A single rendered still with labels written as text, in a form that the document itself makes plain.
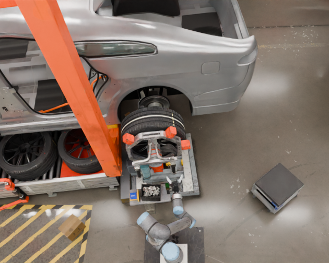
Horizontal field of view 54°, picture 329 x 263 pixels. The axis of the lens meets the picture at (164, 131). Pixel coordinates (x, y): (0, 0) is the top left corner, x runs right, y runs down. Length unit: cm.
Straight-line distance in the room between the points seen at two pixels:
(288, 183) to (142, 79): 192
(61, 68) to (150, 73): 101
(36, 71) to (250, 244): 317
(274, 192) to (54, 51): 261
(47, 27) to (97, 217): 252
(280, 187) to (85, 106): 224
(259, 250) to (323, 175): 123
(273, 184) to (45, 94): 279
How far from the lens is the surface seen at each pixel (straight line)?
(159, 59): 288
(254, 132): 440
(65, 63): 219
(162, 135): 299
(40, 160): 393
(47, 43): 210
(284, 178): 377
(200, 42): 290
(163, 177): 386
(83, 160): 374
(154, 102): 347
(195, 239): 345
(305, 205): 409
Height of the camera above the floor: 364
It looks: 57 degrees down
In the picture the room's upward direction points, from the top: 8 degrees counter-clockwise
